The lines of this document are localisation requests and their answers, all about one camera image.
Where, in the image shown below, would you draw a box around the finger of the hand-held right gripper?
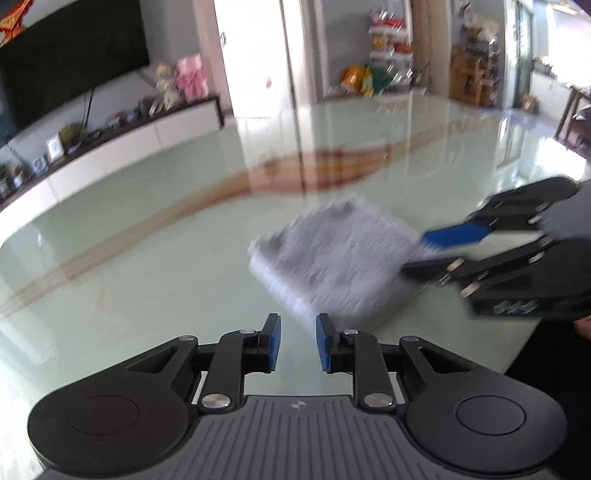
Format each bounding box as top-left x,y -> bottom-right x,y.
421,176 -> 580,248
401,234 -> 557,296

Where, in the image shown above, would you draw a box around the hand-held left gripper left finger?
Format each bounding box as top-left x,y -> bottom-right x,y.
126,313 -> 281,413

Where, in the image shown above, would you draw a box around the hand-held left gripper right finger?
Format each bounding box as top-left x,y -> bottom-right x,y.
315,313 -> 469,413

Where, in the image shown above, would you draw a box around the pink and grey towel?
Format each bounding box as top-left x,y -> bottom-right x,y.
248,196 -> 424,331

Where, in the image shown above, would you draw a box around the stacked wooden chairs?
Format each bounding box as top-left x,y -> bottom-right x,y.
450,44 -> 498,108

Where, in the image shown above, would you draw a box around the dark wooden chair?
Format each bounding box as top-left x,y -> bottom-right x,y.
553,85 -> 591,154

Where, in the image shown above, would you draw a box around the green bag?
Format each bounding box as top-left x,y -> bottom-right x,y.
365,67 -> 393,96

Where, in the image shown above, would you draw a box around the orange yellow bag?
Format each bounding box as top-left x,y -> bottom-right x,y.
341,65 -> 370,96

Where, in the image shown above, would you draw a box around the white shelf rack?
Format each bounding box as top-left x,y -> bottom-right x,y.
367,8 -> 414,89

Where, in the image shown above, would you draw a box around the metal shelf with goods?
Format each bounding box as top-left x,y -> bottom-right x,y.
462,13 -> 502,61

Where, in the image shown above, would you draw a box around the white sideboard with dark top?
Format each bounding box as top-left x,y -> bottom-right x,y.
0,95 -> 225,219

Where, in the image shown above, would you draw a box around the white door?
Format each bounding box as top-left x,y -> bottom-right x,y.
215,0 -> 320,119

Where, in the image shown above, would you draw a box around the pink gift box with bow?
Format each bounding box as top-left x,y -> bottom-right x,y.
177,54 -> 210,99

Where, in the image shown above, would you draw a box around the beige doll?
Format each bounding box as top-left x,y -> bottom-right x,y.
156,64 -> 179,110

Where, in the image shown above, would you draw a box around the yellow flower plant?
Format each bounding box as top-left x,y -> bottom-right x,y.
59,122 -> 84,153

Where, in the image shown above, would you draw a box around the black television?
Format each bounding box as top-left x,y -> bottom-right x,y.
0,0 -> 151,145

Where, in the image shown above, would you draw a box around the red hanging decoration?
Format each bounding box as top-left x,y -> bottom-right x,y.
0,0 -> 38,45

